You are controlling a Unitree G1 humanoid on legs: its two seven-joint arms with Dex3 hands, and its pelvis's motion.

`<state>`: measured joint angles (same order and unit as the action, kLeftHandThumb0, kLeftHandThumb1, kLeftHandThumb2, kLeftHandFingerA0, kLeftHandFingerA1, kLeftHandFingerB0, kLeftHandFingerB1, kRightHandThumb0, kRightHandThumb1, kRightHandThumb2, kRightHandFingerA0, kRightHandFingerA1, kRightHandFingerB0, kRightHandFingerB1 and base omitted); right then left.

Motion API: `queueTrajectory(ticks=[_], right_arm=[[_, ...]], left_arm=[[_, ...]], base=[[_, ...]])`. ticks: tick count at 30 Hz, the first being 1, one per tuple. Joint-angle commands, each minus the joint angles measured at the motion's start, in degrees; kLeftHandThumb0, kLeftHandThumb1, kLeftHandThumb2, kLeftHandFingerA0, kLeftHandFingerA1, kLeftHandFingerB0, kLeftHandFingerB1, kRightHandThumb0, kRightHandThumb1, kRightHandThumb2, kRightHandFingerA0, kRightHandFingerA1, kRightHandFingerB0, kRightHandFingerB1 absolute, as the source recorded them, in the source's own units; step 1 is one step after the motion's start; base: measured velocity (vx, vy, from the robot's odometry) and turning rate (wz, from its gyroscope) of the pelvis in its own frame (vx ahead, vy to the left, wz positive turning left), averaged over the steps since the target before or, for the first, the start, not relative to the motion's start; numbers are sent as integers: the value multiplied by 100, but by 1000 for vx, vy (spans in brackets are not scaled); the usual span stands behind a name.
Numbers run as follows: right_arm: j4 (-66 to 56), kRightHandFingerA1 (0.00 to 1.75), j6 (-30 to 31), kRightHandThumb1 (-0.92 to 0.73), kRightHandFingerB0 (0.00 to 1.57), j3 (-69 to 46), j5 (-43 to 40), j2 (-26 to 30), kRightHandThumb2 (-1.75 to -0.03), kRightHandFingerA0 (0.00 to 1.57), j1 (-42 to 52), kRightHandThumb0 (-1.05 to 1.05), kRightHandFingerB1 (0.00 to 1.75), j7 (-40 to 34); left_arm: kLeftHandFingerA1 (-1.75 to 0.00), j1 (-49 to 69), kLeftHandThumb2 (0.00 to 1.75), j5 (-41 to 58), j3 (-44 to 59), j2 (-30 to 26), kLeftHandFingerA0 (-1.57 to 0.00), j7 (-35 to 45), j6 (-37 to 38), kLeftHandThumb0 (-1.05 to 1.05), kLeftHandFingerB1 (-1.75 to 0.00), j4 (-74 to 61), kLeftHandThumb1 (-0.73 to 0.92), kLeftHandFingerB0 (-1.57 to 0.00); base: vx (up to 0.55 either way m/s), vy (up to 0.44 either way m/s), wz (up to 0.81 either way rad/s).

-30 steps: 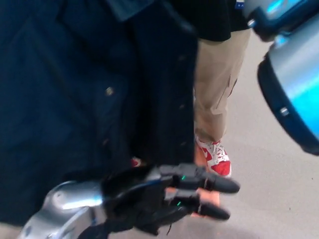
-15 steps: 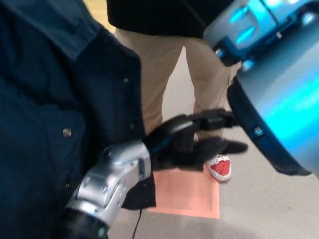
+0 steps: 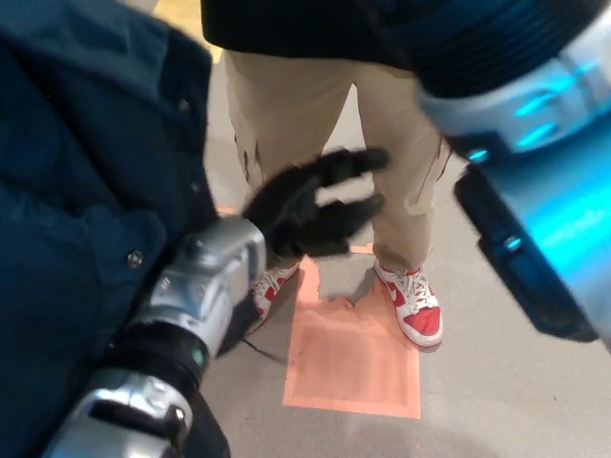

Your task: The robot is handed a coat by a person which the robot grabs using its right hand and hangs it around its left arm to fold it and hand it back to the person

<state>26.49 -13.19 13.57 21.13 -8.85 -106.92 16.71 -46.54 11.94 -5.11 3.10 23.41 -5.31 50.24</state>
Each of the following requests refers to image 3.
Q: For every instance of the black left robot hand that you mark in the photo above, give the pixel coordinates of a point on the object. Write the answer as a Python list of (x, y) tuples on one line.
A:
[(296, 214)]

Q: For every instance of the dark teal coat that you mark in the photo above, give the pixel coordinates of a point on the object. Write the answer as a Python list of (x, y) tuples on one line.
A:
[(86, 167)]

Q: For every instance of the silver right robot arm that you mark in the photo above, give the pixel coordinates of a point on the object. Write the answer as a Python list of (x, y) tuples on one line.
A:
[(549, 191)]

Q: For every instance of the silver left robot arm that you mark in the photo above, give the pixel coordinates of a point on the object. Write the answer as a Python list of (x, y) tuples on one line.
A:
[(205, 286)]

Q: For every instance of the khaki trousers of person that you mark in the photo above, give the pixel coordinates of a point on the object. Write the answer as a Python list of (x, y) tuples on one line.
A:
[(286, 110)]

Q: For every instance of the black shirt of person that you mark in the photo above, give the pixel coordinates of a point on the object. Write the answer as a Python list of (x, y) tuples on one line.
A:
[(296, 24)]

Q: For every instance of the red white sneaker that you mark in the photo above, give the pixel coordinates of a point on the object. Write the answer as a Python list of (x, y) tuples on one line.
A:
[(415, 310), (274, 286)]

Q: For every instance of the orange floor tape square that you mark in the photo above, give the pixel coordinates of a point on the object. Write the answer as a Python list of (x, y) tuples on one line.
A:
[(353, 372)]

